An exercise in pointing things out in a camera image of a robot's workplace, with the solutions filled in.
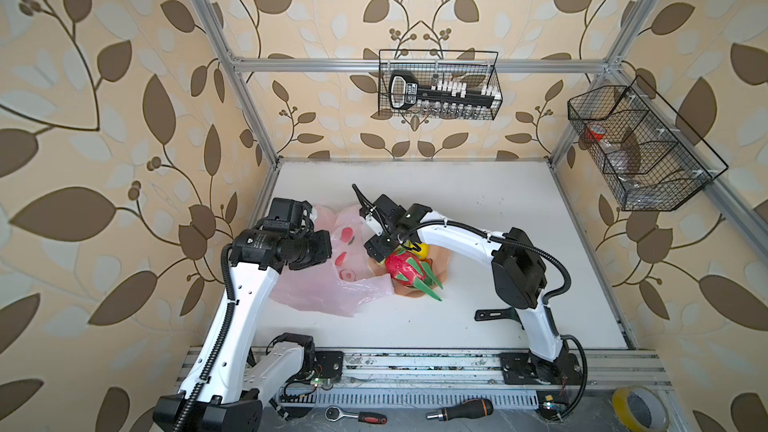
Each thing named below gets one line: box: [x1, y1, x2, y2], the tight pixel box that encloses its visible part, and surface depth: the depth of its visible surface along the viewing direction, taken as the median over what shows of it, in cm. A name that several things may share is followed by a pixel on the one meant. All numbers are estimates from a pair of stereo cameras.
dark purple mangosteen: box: [339, 269, 356, 282], surface depth 89 cm
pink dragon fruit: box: [385, 250, 443, 302], surface depth 84 cm
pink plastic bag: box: [270, 206, 395, 317], surface depth 76 cm
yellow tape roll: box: [612, 385, 669, 432], surface depth 69 cm
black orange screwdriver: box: [426, 399, 494, 421], surface depth 68 cm
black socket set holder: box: [389, 72, 495, 111], surface depth 86 cm
